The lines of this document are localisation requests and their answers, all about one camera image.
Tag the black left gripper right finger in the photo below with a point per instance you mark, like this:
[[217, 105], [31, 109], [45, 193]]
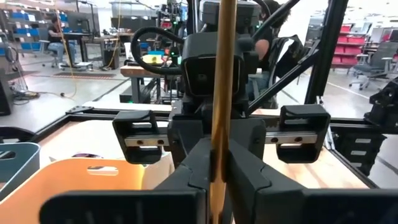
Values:
[[311, 208]]

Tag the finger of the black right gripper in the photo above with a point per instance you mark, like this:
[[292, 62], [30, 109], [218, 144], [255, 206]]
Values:
[[136, 123], [304, 113]]

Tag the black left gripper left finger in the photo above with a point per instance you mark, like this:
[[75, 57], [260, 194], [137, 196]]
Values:
[[124, 208]]

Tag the gold metal spoon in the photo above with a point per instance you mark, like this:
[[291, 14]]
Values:
[[222, 93]]

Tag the iridescent rainbow spoon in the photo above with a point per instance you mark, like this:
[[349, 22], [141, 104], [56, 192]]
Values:
[[87, 155]]

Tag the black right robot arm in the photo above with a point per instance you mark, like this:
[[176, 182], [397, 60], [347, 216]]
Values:
[[230, 12]]

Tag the yellow plastic bin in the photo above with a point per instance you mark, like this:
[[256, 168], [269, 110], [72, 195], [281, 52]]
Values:
[[77, 186]]

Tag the wood-top work table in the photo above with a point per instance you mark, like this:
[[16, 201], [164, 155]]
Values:
[[140, 71]]

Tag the yellow box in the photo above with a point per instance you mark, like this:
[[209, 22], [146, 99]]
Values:
[[154, 59]]

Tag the black waste bin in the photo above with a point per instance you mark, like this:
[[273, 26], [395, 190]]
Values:
[[111, 59]]

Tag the striped floor mat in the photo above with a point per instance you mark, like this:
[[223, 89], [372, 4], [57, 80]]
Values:
[[84, 75]]

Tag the shelf with red bins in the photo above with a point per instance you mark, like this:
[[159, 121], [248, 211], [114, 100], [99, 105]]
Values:
[[348, 46]]

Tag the grey office chair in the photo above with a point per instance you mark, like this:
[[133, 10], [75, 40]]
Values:
[[376, 62]]

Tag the black desk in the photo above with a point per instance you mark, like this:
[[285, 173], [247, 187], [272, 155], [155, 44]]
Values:
[[81, 35]]

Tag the teal plastic bin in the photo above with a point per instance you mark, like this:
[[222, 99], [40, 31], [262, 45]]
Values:
[[18, 161]]

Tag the black table clamp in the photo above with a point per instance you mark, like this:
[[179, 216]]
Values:
[[15, 133]]

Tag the black computer tower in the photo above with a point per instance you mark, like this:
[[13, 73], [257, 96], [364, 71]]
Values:
[[4, 93]]

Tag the shelf with blue bins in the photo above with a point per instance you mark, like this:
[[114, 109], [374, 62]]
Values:
[[28, 31]]

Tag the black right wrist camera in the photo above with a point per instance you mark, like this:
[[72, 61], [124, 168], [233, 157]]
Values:
[[199, 71]]

